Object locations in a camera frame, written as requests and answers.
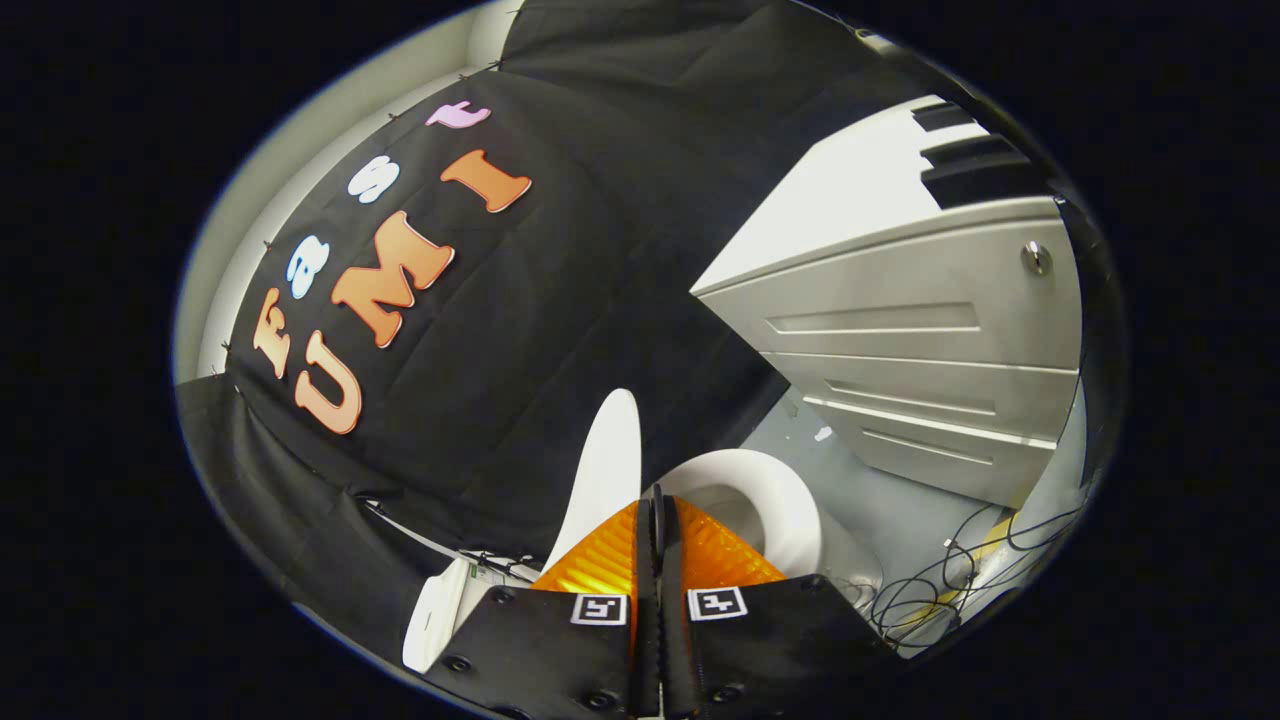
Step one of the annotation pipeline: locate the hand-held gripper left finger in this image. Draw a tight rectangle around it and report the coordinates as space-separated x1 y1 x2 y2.
425 485 661 720

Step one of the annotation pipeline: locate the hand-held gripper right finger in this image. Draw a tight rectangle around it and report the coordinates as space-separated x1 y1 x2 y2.
658 485 901 720

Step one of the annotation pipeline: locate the white toilet tank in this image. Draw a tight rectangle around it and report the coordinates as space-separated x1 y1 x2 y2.
403 558 477 673

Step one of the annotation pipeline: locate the white toilet bowl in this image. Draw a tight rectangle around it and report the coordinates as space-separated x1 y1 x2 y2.
655 448 883 601

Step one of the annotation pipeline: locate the yellow strip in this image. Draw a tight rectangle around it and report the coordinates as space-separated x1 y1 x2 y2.
895 510 1026 636

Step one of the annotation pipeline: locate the black backdrop cloth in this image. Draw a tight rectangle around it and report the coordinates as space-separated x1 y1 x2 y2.
175 0 1001 663

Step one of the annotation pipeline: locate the white drawer cabinet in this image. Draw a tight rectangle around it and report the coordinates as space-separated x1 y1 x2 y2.
690 95 1087 508

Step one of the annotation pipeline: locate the large black block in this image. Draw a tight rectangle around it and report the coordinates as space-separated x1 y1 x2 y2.
920 135 1053 210

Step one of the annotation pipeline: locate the small black block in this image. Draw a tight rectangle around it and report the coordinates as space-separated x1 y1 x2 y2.
910 100 973 133

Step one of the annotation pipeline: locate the tangle of black cables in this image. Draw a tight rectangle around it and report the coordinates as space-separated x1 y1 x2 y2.
835 500 1086 656

